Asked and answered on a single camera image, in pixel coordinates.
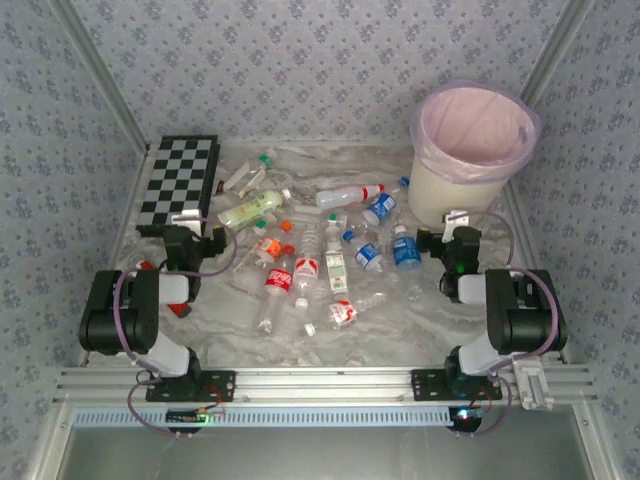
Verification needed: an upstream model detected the left black mount plate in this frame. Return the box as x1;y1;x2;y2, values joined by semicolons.
144;369;237;403

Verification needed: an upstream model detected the right aluminium side rail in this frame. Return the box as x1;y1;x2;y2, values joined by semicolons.
502;177;571;365

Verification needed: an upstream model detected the red black tool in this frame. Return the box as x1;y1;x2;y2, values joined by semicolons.
137;258;194;320

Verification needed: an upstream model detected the clear bottle red white label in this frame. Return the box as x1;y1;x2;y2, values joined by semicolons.
292;253;321;311

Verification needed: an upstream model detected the orange label bottle orange cap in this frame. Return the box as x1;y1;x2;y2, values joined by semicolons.
234;221;294;274

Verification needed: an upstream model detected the aluminium side rail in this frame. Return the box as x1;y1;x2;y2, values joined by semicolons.
79;144;151;369
502;177;571;365

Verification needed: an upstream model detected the clear ribbed unlabeled bottle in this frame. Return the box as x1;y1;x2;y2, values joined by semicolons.
298;222;322;259

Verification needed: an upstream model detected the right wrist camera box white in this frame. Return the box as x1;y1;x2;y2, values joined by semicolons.
442;209;471;244

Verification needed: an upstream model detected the black grey chessboard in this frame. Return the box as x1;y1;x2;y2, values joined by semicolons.
135;134;221;239

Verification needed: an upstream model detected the white plastic bracket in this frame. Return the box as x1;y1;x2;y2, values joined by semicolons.
512;359;555;412

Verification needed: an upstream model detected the pale green bottle white cap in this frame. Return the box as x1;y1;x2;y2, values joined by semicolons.
217;188;294;232

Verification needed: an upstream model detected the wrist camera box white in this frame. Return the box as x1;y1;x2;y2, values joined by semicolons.
442;209;471;244
171;208;205;236

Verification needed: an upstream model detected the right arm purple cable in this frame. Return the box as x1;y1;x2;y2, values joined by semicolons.
454;210;559;441

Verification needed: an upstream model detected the right black mount plate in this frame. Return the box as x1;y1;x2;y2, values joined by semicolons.
410;368;504;402

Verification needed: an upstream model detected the left aluminium side rail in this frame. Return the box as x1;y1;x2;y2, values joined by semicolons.
79;144;151;369

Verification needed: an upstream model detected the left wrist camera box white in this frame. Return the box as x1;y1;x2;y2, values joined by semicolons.
171;208;205;236

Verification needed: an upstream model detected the aluminium corner post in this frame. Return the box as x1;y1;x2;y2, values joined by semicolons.
518;0;597;101
49;0;151;151

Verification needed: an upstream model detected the aluminium front rail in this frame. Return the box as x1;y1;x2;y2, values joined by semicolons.
52;366;599;405

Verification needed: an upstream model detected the slotted cable duct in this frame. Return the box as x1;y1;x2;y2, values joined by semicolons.
72;405;454;428

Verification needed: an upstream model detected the white bottle red cap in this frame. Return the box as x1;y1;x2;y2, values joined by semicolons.
314;183;386;210

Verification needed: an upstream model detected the clear bottle green white label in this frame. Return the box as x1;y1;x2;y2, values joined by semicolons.
323;213;350;295

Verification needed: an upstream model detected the clear plastic bottle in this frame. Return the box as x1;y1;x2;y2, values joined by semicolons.
289;200;326;217

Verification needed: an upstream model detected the right aluminium corner post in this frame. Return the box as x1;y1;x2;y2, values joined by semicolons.
518;0;597;101

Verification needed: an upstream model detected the left aluminium corner post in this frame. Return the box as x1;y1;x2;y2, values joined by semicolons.
49;0;151;151

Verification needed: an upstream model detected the left circuit board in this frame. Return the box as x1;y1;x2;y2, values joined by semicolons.
166;407;225;426

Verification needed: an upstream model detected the red cola bottle red cap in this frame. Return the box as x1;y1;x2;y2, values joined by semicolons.
253;243;297;336

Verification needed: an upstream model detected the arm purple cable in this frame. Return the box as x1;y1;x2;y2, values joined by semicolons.
115;217;239;441
454;210;559;441

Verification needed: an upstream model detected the blue label bottle white cap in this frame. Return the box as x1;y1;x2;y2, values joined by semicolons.
391;224;424;271

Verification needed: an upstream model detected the crushed bottle red white label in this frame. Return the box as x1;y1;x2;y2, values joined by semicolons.
302;291;389;337

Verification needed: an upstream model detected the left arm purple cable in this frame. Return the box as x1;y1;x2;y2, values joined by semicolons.
115;217;239;441

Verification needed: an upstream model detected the right circuit board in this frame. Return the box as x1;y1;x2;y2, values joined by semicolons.
447;405;484;432

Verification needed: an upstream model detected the circuit board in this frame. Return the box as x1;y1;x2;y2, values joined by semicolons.
447;405;484;432
166;407;225;426

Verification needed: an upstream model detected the black mount plate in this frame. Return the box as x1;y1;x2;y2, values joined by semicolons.
410;368;504;402
144;369;237;403

